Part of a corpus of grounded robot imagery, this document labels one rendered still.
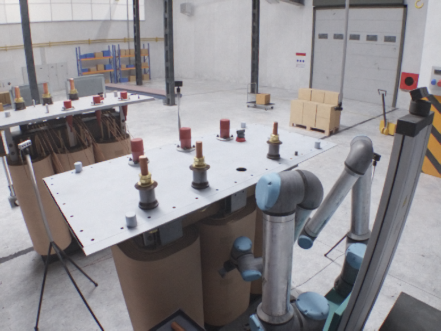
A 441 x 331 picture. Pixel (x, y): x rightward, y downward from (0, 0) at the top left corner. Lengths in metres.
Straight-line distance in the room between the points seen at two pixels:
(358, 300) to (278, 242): 0.46
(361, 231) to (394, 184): 0.78
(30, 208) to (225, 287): 1.85
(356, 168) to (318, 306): 0.64
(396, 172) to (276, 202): 0.40
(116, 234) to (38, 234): 1.98
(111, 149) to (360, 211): 2.21
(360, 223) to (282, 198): 0.84
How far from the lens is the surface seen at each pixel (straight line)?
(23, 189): 2.76
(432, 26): 5.97
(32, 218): 2.88
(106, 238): 1.02
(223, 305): 1.97
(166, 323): 1.34
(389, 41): 14.62
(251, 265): 1.38
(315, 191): 0.98
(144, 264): 1.35
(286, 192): 0.91
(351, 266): 1.61
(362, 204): 1.62
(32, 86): 9.34
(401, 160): 0.94
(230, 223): 1.54
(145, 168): 1.09
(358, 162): 1.38
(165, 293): 1.49
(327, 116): 7.50
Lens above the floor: 1.93
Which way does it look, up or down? 22 degrees down
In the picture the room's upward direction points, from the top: straight up
